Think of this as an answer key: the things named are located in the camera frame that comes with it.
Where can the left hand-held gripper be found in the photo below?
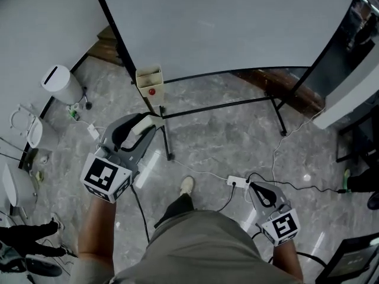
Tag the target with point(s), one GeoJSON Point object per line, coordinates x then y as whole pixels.
{"type": "Point", "coordinates": [102, 176]}

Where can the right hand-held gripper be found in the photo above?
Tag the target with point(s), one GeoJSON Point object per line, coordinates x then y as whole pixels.
{"type": "Point", "coordinates": [281, 225]}

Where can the person's right forearm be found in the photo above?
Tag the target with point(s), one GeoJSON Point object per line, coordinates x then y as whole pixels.
{"type": "Point", "coordinates": [286, 259]}

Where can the person's left forearm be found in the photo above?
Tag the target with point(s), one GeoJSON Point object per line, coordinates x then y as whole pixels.
{"type": "Point", "coordinates": [96, 232]}

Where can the white power strip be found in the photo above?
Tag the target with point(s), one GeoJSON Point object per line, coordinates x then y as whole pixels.
{"type": "Point", "coordinates": [237, 181]}

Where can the small white power adapter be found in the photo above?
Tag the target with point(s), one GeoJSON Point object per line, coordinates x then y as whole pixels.
{"type": "Point", "coordinates": [93, 130]}

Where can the black toilet brush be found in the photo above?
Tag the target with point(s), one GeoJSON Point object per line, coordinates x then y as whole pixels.
{"type": "Point", "coordinates": [87, 102]}

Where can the beige box with red button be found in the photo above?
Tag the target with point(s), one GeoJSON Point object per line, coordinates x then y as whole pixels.
{"type": "Point", "coordinates": [152, 83]}

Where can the small green bottle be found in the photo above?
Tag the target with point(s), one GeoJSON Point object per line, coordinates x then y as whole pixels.
{"type": "Point", "coordinates": [74, 111]}

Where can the person's beige shoe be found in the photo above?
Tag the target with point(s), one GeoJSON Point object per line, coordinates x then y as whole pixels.
{"type": "Point", "coordinates": [186, 185]}

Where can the person's beige shirt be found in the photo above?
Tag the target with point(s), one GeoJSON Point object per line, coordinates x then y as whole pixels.
{"type": "Point", "coordinates": [201, 247]}

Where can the person's black trousers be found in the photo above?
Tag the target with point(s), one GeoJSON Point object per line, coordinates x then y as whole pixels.
{"type": "Point", "coordinates": [177, 209]}

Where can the white lidded bin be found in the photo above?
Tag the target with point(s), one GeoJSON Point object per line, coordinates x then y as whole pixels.
{"type": "Point", "coordinates": [62, 84]}

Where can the white toilet with raised seat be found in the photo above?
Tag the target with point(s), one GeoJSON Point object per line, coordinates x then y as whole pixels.
{"type": "Point", "coordinates": [35, 132]}

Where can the black floor squeegee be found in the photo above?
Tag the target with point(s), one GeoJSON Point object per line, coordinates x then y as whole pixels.
{"type": "Point", "coordinates": [29, 158]}

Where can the black-framed screen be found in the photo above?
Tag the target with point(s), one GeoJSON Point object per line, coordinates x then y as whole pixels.
{"type": "Point", "coordinates": [350, 260]}

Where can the black metal chair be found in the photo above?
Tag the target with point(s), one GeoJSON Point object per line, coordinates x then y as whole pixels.
{"type": "Point", "coordinates": [364, 140]}

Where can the white cabinet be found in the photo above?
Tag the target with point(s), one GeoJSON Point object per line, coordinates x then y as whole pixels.
{"type": "Point", "coordinates": [349, 102]}

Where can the dark storage shelf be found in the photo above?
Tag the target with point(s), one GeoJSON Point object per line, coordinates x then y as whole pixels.
{"type": "Point", "coordinates": [340, 40]}

